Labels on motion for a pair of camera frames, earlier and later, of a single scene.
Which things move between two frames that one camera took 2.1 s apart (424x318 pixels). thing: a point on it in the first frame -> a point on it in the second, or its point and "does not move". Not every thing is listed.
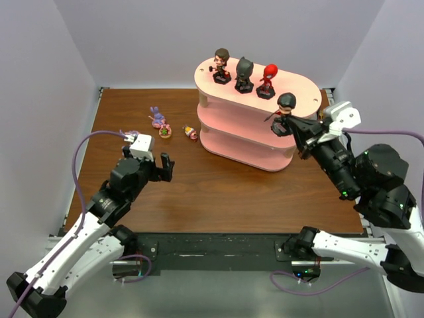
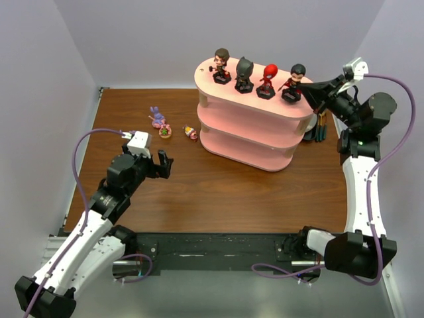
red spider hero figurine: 267,91 does not move
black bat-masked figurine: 244,69 does not move
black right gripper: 307,139 -> 330,95
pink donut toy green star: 165,131 does not move
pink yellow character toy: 191,132 does not move
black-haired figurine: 280,126 -> 291,92
